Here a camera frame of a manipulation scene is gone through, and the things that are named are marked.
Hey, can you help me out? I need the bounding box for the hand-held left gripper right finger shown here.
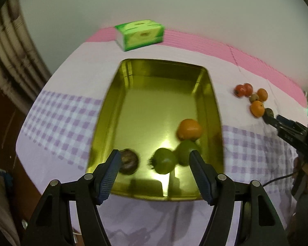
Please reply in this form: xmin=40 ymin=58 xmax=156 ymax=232
xmin=188 ymin=150 xmax=289 ymax=246

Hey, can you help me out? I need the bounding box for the black cable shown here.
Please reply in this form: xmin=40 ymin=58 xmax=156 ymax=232
xmin=262 ymin=173 xmax=297 ymax=187

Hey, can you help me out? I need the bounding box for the brown wooden door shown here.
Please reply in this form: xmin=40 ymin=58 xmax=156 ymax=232
xmin=0 ymin=77 xmax=38 ymax=218

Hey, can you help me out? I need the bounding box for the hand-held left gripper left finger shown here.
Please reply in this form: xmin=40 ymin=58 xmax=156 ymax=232
xmin=21 ymin=149 xmax=122 ymax=246

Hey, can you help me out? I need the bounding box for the person's right forearm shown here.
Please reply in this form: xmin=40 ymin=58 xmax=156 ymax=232
xmin=287 ymin=191 xmax=308 ymax=246

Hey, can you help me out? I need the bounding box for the green tissue pack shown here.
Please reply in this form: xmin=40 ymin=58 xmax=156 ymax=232
xmin=115 ymin=20 xmax=165 ymax=52

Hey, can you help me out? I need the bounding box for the orange tangerine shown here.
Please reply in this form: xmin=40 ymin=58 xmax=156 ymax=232
xmin=177 ymin=118 xmax=203 ymax=141
xmin=257 ymin=88 xmax=269 ymax=102
xmin=250 ymin=100 xmax=265 ymax=118

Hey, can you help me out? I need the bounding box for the gold metal tray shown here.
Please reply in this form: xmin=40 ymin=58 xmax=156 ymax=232
xmin=85 ymin=59 xmax=225 ymax=201

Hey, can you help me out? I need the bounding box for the beige patterned curtain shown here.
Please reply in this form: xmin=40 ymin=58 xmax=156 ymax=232
xmin=0 ymin=0 xmax=52 ymax=114

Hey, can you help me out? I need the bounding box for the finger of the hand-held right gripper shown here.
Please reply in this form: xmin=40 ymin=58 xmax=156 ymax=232
xmin=277 ymin=115 xmax=298 ymax=128
xmin=262 ymin=115 xmax=281 ymax=132

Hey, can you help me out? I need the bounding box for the red tomato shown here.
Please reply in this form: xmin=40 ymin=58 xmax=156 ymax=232
xmin=234 ymin=84 xmax=247 ymax=98
xmin=242 ymin=83 xmax=254 ymax=96

